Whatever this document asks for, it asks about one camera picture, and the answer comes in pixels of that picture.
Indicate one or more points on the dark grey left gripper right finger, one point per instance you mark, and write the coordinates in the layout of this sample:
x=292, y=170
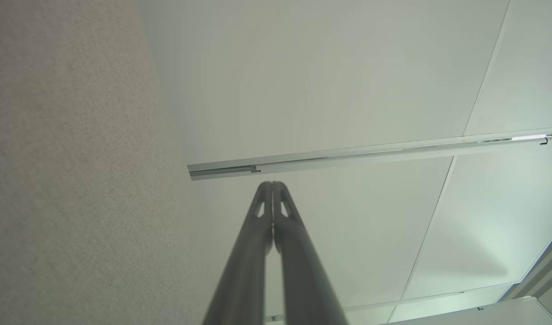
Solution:
x=303, y=280

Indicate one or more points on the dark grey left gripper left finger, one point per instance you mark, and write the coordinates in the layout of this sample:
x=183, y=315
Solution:
x=239, y=271

